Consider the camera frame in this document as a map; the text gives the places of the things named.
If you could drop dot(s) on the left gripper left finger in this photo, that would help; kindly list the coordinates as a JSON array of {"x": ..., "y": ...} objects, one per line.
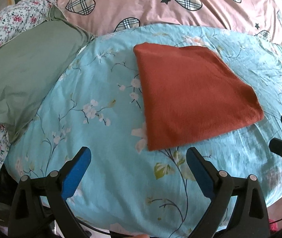
[{"x": 40, "y": 201}]

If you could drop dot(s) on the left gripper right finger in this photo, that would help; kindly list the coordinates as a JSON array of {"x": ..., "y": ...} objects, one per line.
[{"x": 237, "y": 207}]

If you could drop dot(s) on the rust orange knit sweater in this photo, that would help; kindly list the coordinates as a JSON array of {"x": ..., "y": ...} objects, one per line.
[{"x": 190, "y": 95}]

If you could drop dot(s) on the pink plaid-heart duvet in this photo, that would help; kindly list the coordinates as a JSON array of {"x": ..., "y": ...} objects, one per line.
[{"x": 261, "y": 18}]

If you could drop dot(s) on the light blue floral quilt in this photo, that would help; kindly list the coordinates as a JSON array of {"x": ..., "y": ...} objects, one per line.
[{"x": 98, "y": 103}]

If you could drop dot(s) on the green pillow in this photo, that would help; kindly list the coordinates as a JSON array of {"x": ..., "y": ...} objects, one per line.
[{"x": 31, "y": 64}]

